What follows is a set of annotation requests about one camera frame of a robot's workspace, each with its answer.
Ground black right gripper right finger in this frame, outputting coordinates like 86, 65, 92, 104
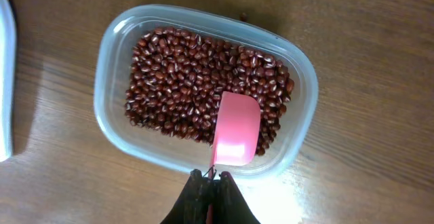
212, 171, 260, 224

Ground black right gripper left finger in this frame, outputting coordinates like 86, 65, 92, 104
161, 169, 212, 224

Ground pink measuring scoop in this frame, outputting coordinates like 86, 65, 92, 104
206, 92, 260, 224

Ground white digital kitchen scale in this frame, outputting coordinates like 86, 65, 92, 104
0, 0, 17, 162

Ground red adzuki beans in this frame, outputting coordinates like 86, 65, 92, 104
125, 26, 295, 155

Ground clear plastic bean container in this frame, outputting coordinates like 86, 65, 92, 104
94, 5, 319, 181

